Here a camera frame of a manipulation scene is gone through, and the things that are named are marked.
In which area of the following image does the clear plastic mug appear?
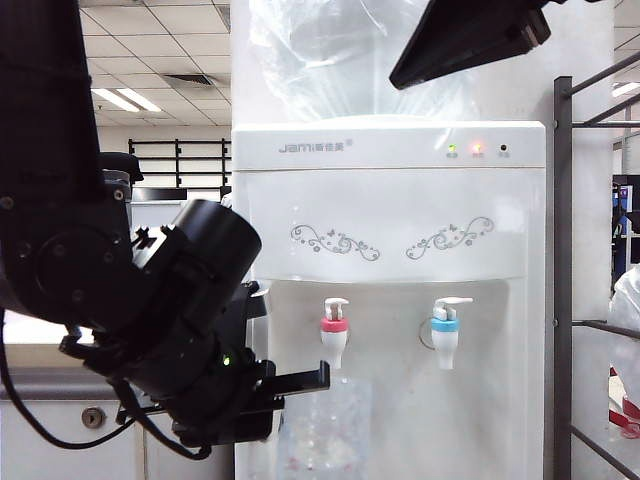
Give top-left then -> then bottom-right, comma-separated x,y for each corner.
275,377 -> 374,480

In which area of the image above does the round metal drawer lock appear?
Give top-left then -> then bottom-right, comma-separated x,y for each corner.
81,406 -> 108,430

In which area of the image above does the frosted desk partition panel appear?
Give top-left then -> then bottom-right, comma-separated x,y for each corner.
130,200 -> 188,236

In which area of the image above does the dark cabinet with blue screen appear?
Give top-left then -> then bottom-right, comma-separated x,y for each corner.
610,174 -> 640,281

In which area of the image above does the ceiling air vent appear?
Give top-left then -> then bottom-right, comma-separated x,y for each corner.
162,74 -> 219,91

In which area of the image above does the white plastic bag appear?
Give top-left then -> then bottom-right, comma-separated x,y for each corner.
608,264 -> 640,432

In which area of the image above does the red and white packaging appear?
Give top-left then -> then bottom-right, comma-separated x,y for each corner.
608,367 -> 640,441

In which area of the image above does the black metal rack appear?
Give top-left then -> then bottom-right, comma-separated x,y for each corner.
552,49 -> 640,480

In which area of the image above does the dark grey water bottle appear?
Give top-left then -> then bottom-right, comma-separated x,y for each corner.
97,152 -> 146,202

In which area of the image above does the white desk cabinet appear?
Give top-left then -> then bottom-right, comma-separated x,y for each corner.
0,343 -> 236,480

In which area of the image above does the twin tube ceiling light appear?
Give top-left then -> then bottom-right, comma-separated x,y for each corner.
89,87 -> 163,114

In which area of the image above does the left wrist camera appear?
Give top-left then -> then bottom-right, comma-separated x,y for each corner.
234,279 -> 272,324

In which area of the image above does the clear water jug in bag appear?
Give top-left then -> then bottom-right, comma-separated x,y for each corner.
248,0 -> 481,123

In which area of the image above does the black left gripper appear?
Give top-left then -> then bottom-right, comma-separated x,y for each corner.
172,339 -> 332,447

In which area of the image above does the black wall shelf frame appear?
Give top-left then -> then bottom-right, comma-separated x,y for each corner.
127,138 -> 234,191

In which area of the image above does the blue cold water tap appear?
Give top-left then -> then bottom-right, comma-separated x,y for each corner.
418,296 -> 475,372

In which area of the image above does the white water dispenser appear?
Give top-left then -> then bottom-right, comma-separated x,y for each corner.
230,114 -> 547,480

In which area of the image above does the red hot water tap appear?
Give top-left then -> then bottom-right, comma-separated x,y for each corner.
319,297 -> 351,372

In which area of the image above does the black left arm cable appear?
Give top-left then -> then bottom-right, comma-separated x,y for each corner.
0,309 -> 214,462

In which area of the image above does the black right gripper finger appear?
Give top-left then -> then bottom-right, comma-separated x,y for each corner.
389,0 -> 544,89
398,10 -> 552,91

